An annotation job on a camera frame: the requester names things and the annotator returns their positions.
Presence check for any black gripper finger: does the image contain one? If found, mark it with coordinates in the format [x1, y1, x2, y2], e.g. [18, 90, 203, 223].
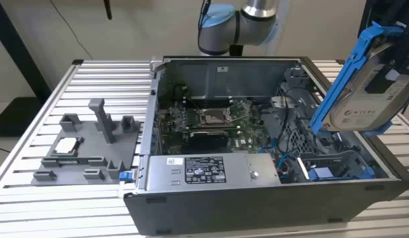
[365, 37, 407, 94]

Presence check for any grey metal disk bay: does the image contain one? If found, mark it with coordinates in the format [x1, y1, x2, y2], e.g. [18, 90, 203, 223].
[264, 66, 375, 183]

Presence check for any metal socket cover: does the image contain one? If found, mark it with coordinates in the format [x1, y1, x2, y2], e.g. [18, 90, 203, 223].
[226, 103, 254, 122]

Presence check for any green motherboard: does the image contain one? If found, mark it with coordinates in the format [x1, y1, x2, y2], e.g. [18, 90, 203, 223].
[157, 98, 274, 156]

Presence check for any CPU socket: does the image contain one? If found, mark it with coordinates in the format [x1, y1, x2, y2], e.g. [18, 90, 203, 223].
[198, 108, 230, 126]

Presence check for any black chipset heatsink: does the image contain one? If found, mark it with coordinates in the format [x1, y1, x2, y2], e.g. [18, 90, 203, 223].
[189, 131, 230, 152]

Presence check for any thin metal locking lever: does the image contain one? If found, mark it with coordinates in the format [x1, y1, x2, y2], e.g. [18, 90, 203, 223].
[185, 95, 203, 110]

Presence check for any open black PC case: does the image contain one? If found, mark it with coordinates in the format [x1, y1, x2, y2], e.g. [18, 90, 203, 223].
[118, 55, 409, 236]

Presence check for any silver power supply unit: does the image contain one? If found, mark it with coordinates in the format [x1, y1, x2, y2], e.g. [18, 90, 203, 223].
[143, 152, 281, 191]

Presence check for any black antenna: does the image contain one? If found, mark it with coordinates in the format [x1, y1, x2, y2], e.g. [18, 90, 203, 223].
[103, 0, 114, 20]

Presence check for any grey parts rack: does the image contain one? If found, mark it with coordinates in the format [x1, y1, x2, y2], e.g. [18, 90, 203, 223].
[31, 98, 142, 186]

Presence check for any silver CPU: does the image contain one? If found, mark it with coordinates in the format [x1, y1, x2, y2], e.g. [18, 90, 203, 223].
[55, 137, 82, 154]

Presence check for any green RAM stick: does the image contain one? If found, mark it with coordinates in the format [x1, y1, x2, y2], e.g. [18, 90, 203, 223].
[58, 158, 92, 166]

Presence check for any black monitor stand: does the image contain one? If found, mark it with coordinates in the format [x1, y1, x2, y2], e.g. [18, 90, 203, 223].
[0, 0, 54, 137]

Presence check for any silver metal bracket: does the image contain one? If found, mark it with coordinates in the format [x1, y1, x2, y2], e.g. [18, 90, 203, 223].
[270, 96, 297, 110]

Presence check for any thin black looped wire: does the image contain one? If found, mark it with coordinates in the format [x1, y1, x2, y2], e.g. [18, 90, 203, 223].
[277, 86, 313, 156]

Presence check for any blue data wire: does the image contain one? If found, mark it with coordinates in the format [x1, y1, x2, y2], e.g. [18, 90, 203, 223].
[260, 145, 300, 177]

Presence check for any thin black wall cable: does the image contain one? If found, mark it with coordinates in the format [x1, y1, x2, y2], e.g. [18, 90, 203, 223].
[48, 0, 95, 60]

